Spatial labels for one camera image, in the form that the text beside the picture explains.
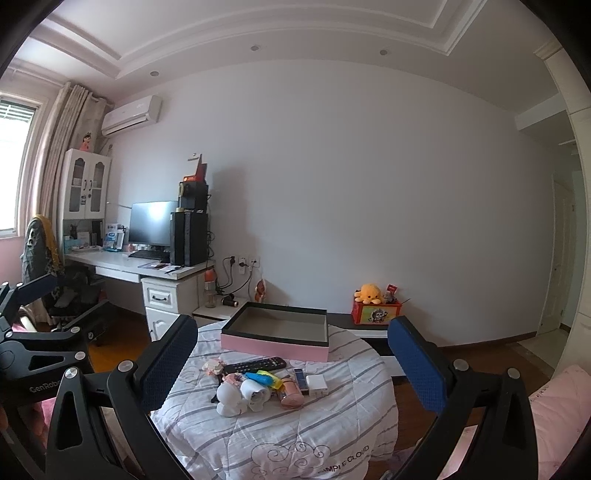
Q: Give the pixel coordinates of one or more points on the pink brick donut model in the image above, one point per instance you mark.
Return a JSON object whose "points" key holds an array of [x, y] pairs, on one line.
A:
{"points": [[232, 379]]}

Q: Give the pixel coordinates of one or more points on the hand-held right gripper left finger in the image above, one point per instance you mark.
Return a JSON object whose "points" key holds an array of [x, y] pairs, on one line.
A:
{"points": [[167, 365]]}

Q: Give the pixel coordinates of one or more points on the black box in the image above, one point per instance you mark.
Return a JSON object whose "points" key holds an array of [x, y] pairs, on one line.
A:
{"points": [[194, 196]]}

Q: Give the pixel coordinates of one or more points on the orange cap bottle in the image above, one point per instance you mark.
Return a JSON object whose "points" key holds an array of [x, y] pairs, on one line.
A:
{"points": [[210, 288]]}

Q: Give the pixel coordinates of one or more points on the white air conditioner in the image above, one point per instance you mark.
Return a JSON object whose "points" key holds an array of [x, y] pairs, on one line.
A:
{"points": [[131, 115]]}

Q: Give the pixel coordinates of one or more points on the black remote control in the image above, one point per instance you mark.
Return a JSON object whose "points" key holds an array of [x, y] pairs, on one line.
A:
{"points": [[254, 364]]}

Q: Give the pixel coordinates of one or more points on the red card box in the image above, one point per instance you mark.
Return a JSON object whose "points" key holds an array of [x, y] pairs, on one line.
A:
{"points": [[197, 170]]}

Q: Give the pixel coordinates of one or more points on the white robot toy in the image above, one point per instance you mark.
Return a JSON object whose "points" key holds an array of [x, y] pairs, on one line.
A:
{"points": [[230, 399]]}

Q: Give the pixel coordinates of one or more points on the pink bedding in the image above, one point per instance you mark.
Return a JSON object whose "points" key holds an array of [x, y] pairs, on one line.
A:
{"points": [[561, 415]]}

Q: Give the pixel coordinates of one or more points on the black computer monitor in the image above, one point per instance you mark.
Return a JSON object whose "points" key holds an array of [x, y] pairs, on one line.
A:
{"points": [[152, 224]]}

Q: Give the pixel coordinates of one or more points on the blue white carton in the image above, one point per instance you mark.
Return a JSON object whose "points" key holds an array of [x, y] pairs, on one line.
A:
{"points": [[114, 236]]}

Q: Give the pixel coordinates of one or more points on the small pink brick model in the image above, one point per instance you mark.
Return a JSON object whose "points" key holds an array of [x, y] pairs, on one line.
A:
{"points": [[212, 366]]}

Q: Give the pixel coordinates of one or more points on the patterned clothes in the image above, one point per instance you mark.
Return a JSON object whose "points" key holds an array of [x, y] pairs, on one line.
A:
{"points": [[41, 249]]}

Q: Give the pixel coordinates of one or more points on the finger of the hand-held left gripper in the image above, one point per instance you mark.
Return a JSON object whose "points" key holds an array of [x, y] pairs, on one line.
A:
{"points": [[87, 318], [39, 287]]}

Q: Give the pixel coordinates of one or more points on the rose gold tin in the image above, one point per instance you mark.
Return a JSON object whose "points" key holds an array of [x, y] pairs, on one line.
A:
{"points": [[292, 394]]}

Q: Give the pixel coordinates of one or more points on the white glass-door cabinet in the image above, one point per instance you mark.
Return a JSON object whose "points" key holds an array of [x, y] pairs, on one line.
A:
{"points": [[87, 184]]}

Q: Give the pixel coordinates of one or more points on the black computer tower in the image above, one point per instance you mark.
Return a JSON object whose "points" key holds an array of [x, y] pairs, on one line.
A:
{"points": [[189, 240]]}

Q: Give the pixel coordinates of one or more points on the beige curtain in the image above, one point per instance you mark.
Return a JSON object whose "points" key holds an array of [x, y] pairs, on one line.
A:
{"points": [[69, 138]]}

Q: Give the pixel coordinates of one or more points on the small pink doll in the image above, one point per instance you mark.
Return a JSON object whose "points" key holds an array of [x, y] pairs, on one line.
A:
{"points": [[86, 141]]}

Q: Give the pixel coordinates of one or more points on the red toy box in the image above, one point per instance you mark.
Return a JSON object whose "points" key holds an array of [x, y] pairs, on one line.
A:
{"points": [[375, 314]]}

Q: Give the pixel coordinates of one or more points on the white door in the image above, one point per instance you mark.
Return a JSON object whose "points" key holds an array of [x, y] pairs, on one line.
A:
{"points": [[556, 258]]}

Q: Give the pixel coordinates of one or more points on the yellow octopus plush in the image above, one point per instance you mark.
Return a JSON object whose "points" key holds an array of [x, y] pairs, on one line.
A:
{"points": [[369, 294]]}

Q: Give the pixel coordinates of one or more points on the white desk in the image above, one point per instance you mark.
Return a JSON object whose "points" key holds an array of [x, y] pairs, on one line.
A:
{"points": [[166, 295]]}

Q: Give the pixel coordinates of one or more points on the window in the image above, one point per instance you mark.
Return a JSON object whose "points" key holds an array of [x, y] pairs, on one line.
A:
{"points": [[14, 161]]}

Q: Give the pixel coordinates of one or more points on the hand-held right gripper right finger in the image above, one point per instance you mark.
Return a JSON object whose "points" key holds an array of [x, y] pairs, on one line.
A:
{"points": [[415, 365]]}

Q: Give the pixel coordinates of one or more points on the black office chair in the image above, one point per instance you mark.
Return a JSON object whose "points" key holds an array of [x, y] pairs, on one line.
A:
{"points": [[74, 295]]}

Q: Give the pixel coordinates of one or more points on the wall socket strip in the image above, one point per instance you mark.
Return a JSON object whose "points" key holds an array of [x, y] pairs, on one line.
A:
{"points": [[242, 263]]}

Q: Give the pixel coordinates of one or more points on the pink storage box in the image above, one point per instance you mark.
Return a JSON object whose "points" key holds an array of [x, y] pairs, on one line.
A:
{"points": [[272, 344]]}

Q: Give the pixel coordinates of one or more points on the black keyboard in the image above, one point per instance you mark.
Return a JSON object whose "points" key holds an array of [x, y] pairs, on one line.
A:
{"points": [[148, 254]]}

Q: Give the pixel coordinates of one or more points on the white charger box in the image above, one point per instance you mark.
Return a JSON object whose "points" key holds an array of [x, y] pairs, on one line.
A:
{"points": [[316, 385]]}

